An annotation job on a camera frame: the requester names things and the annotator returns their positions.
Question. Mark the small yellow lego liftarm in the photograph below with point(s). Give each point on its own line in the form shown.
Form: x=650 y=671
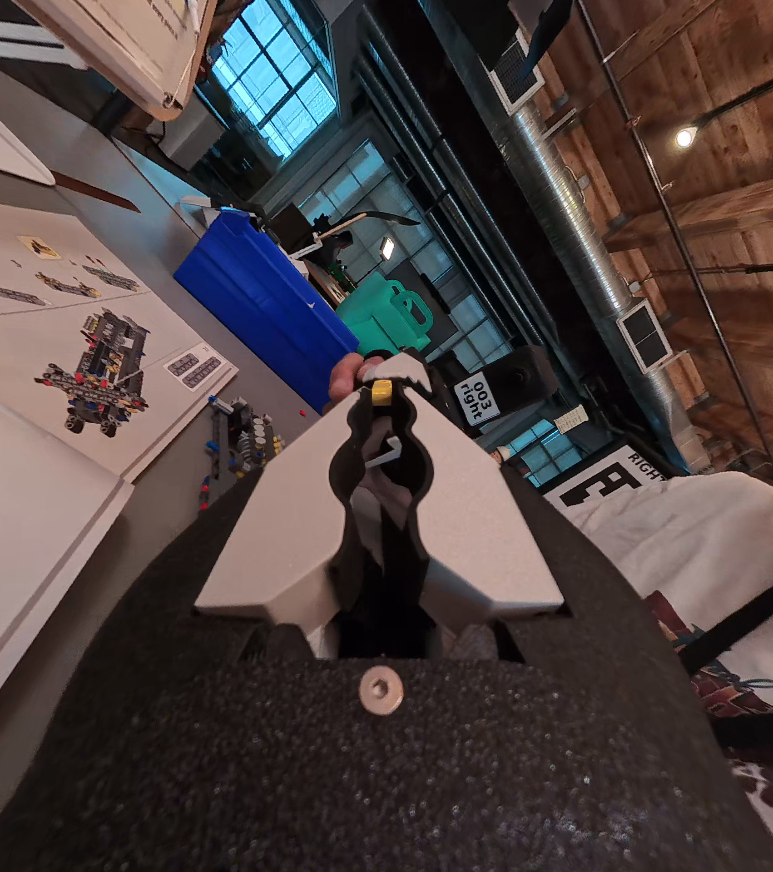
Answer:
x=382 y=394

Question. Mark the grey lego car chassis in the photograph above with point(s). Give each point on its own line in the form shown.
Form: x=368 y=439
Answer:
x=243 y=436

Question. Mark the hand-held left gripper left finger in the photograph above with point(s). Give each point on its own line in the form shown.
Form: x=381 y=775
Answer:
x=271 y=538

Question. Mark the small wall light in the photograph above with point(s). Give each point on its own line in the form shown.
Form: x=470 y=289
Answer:
x=387 y=249

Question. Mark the blue plastic bin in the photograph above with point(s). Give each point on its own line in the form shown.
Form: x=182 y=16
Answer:
x=257 y=300

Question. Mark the white air vent grille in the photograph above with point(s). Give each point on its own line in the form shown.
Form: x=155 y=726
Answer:
x=645 y=337
x=516 y=71

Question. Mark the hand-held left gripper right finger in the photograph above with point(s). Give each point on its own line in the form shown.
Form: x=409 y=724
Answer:
x=489 y=538

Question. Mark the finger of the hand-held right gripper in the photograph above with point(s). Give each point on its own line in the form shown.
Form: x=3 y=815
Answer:
x=426 y=388
x=393 y=369

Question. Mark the person's right hand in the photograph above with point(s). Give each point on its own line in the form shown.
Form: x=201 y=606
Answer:
x=345 y=381

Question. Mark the round ceiling spotlight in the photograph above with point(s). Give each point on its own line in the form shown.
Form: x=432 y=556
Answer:
x=685 y=137

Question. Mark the arched grid window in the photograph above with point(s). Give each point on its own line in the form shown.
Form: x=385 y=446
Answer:
x=271 y=75

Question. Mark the large grid window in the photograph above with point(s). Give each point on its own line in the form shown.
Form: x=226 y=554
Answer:
x=475 y=334

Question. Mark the tan board on white arm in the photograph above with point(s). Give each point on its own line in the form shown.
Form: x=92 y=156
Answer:
x=332 y=228

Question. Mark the white printed t-shirt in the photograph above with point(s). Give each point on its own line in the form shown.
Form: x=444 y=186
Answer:
x=700 y=531

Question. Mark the white sign with black pattern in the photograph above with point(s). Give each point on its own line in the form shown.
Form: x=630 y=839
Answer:
x=604 y=477

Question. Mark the lego instruction booklet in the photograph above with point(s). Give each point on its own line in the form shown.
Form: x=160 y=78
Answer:
x=18 y=340

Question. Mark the silver spiral air duct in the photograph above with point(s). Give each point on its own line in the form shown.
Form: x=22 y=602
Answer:
x=563 y=204

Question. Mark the small white printed sheet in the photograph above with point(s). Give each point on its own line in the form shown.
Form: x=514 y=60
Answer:
x=570 y=420

